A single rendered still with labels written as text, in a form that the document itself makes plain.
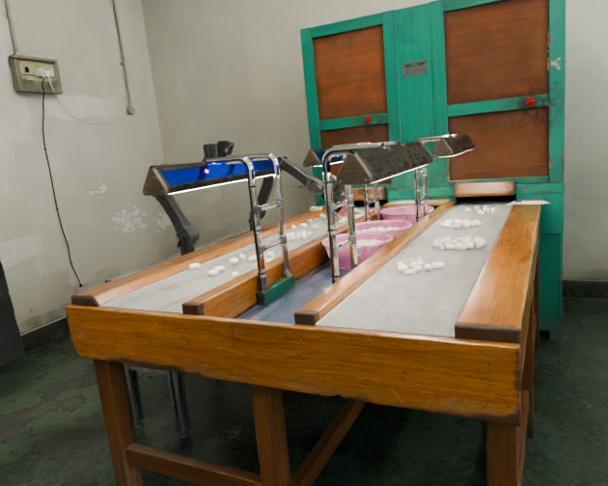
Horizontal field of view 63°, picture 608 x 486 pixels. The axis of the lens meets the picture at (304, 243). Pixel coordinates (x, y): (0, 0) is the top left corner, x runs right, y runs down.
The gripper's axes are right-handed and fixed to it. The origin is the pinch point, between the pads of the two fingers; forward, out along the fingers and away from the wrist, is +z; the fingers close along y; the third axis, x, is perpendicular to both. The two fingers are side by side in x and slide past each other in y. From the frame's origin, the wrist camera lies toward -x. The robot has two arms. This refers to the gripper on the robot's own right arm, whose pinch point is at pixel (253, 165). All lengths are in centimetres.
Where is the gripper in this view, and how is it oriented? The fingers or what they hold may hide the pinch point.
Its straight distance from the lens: 199.9
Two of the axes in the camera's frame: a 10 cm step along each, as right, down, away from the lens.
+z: 9.1, 0.1, -4.2
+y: 4.1, -2.1, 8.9
